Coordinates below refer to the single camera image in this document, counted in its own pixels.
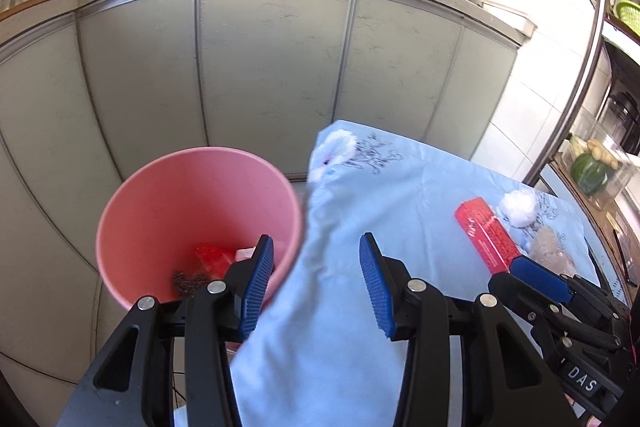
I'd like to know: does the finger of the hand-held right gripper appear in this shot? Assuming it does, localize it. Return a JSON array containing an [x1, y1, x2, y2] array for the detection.
[[510, 256, 632, 328], [487, 273, 623, 353]]

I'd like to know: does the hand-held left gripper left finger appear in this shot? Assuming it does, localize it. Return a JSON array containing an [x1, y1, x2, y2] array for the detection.
[[55, 234, 276, 427]]

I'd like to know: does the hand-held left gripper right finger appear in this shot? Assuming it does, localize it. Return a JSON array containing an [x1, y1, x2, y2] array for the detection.
[[359, 232, 581, 427]]

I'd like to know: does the clear plastic bag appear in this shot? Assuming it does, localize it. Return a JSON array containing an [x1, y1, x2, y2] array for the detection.
[[527, 224, 576, 278]]

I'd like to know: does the red plastic bag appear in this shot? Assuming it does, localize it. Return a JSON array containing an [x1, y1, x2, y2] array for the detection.
[[195, 244, 236, 280]]

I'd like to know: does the steel wool scrubber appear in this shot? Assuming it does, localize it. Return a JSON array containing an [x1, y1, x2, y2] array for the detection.
[[171, 271, 211, 300]]

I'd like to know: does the long red cardboard box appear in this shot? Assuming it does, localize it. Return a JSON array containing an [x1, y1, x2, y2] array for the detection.
[[454, 197, 523, 275]]

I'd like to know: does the pink plastic bucket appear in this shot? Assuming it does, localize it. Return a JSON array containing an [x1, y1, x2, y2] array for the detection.
[[96, 147, 303, 313]]

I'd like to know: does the light blue floral tablecloth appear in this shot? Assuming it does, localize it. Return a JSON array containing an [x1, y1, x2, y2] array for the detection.
[[172, 119, 601, 427]]

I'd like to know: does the green squash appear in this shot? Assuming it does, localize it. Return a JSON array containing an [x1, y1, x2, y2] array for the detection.
[[571, 153, 608, 195]]

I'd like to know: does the clear plastic container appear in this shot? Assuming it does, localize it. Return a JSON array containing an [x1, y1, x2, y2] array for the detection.
[[560, 107, 640, 212]]

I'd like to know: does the ginger root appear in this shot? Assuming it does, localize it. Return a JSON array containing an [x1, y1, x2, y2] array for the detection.
[[586, 138, 621, 170]]

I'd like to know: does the metal shelf rack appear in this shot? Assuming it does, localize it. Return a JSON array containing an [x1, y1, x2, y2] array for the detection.
[[520, 0, 640, 308]]

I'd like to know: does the blender jug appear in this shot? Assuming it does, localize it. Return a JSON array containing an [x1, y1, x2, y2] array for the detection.
[[597, 89, 640, 155]]

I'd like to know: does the grey kitchen cabinet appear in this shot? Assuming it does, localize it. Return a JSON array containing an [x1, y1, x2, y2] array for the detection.
[[0, 0, 538, 408]]

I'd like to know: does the green plastic basket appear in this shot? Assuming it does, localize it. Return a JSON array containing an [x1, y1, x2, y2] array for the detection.
[[614, 0, 640, 38]]

